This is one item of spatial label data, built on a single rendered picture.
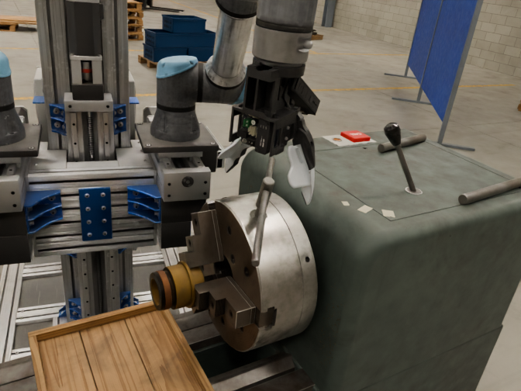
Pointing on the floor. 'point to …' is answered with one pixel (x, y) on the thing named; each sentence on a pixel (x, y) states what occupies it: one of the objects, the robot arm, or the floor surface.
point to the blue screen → (441, 54)
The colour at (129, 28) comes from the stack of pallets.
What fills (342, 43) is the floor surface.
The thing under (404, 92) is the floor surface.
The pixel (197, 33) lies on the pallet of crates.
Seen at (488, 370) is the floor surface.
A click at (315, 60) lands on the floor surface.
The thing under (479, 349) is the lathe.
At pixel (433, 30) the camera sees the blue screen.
